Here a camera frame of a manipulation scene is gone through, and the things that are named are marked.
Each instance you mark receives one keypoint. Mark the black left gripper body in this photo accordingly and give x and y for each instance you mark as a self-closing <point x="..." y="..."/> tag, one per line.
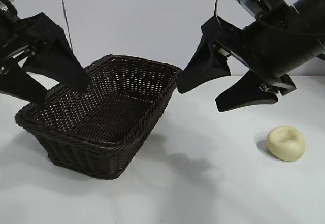
<point x="17" y="38"/>

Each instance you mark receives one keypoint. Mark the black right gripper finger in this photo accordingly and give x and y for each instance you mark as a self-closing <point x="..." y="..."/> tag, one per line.
<point x="243" y="97"/>
<point x="200" y="69"/>

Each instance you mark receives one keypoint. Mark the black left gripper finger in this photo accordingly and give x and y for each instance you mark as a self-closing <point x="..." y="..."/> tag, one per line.
<point x="23" y="87"/>
<point x="66" y="66"/>

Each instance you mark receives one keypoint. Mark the pale yellow egg yolk pastry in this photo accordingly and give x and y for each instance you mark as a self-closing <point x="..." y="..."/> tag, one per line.
<point x="285" y="145"/>

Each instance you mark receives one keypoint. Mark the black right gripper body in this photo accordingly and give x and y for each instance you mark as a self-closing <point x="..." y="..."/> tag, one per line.
<point x="269" y="46"/>

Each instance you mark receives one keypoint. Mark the dark brown wicker basket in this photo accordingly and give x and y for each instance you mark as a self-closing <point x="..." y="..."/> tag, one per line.
<point x="114" y="122"/>

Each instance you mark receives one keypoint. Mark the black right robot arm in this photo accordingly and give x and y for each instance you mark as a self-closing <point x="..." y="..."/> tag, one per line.
<point x="313" y="18"/>

